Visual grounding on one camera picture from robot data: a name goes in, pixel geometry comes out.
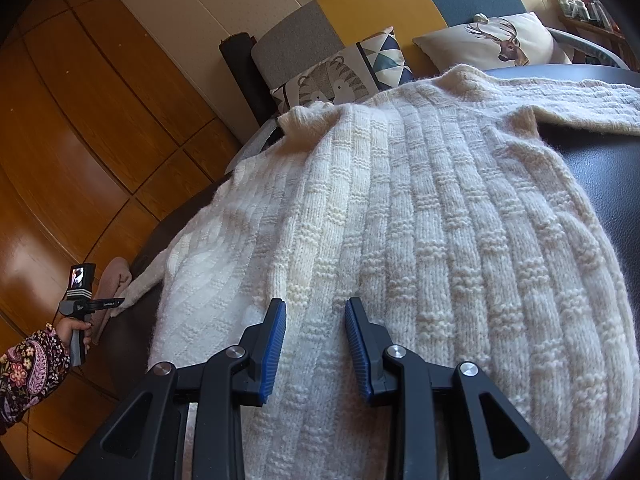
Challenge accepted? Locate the pink cloth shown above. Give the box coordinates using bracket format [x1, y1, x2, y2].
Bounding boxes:
[90, 271, 133, 346]

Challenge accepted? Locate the person's left hand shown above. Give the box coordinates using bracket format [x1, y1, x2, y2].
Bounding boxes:
[56, 319, 93, 356]

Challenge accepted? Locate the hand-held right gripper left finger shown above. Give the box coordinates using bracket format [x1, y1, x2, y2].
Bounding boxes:
[60, 298, 287, 480]

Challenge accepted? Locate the tiger print pillow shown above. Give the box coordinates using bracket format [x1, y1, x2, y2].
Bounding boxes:
[270, 26, 416, 113]

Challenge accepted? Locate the deer print pillow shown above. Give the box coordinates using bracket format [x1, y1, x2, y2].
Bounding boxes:
[412, 10, 573, 68]

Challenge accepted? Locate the wooden shelf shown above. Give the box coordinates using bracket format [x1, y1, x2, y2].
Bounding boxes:
[557, 10, 632, 58]

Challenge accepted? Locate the black rolled mat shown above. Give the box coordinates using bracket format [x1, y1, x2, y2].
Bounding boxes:
[218, 31, 276, 126]

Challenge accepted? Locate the white knit sweater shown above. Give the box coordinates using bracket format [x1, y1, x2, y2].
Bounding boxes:
[119, 64, 640, 480]

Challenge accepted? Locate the person's left forearm floral sleeve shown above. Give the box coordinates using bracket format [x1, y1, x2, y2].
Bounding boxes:
[0, 324, 71, 436]

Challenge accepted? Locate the grey yellow blue sofa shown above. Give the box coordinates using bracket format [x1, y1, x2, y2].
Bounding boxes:
[227, 0, 632, 171]

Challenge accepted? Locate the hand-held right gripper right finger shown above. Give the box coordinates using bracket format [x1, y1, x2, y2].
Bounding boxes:
[344, 297, 571, 480]

